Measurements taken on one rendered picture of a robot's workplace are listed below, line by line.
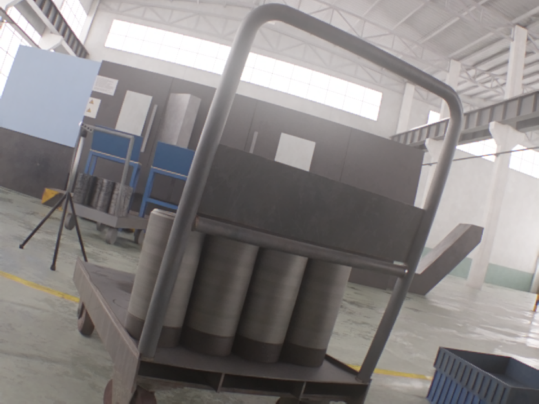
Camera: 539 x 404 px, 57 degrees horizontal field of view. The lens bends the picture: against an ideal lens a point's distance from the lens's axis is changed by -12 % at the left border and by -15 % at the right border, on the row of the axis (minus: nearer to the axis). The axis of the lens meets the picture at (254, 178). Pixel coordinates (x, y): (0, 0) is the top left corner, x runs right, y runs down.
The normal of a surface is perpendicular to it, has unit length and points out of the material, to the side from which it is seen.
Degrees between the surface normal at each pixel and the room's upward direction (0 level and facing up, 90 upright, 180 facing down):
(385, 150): 87
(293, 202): 98
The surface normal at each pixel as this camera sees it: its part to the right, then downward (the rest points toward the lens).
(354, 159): 0.12, -0.09
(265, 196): 0.37, 0.18
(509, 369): -0.96, -0.26
